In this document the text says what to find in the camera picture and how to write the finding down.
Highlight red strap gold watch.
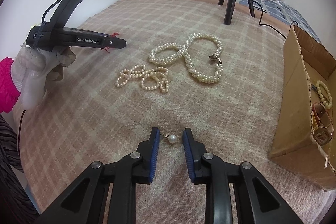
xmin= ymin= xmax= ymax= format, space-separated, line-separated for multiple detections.
xmin=312 ymin=103 xmax=334 ymax=146

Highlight single pearl pendant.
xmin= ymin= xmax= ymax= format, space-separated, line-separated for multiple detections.
xmin=165 ymin=134 xmax=177 ymax=144

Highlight jade green bead bracelet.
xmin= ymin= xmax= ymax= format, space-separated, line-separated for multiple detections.
xmin=315 ymin=80 xmax=333 ymax=109

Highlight thin dark bangle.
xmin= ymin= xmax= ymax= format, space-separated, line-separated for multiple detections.
xmin=311 ymin=84 xmax=318 ymax=94

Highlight pink sleeve forearm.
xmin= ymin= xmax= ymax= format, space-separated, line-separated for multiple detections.
xmin=0 ymin=57 xmax=21 ymax=113

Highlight left hand white glove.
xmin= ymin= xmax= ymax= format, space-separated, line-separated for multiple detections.
xmin=11 ymin=47 xmax=76 ymax=110

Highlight brown cardboard box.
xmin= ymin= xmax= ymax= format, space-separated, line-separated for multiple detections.
xmin=269 ymin=25 xmax=335 ymax=190

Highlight pink plaid blanket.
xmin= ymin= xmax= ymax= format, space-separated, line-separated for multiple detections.
xmin=13 ymin=0 xmax=335 ymax=223

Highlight blue patterned bed sheet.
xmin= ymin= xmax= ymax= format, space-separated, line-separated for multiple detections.
xmin=255 ymin=0 xmax=321 ymax=43

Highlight thin pearl strand necklace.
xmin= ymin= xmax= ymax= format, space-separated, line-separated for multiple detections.
xmin=114 ymin=64 xmax=170 ymax=94

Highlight thick twisted pearl necklace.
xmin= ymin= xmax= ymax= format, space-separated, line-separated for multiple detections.
xmin=148 ymin=32 xmax=224 ymax=84

